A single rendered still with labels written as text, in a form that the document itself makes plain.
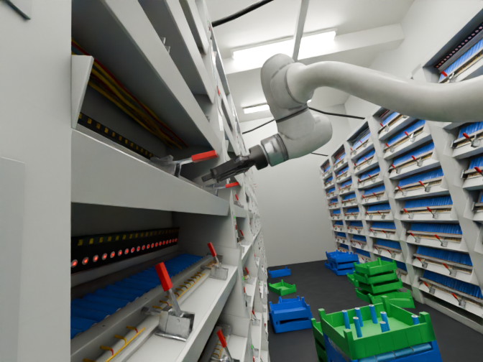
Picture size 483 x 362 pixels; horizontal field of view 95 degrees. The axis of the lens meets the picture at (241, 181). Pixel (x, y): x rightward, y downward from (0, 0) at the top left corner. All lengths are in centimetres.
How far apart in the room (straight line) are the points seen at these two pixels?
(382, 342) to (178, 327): 76
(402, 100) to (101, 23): 49
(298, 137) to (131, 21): 47
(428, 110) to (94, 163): 49
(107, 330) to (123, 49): 37
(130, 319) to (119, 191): 18
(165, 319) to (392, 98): 52
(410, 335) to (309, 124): 75
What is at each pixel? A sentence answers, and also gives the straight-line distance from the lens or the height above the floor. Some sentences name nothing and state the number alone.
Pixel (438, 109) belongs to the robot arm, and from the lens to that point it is 51.
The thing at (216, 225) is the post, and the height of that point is 86.
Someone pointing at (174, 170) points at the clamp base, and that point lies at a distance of 32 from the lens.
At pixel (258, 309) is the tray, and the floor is 35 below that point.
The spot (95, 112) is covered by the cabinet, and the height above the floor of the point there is 112.
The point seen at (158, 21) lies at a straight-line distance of 66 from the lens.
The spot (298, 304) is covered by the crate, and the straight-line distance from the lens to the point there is 224.
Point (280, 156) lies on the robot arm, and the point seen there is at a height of 103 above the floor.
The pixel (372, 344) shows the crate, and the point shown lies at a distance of 96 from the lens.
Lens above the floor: 86
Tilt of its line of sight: 11 degrees up
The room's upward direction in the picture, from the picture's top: 8 degrees counter-clockwise
